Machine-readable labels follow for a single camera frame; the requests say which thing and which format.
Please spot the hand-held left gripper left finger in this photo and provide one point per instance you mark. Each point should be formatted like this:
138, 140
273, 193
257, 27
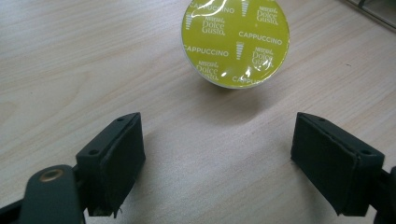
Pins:
115, 165

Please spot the yellow-green lidded coffee capsule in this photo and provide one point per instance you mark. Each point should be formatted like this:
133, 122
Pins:
235, 42

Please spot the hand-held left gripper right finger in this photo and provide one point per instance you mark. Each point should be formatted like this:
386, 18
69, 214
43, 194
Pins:
333, 165

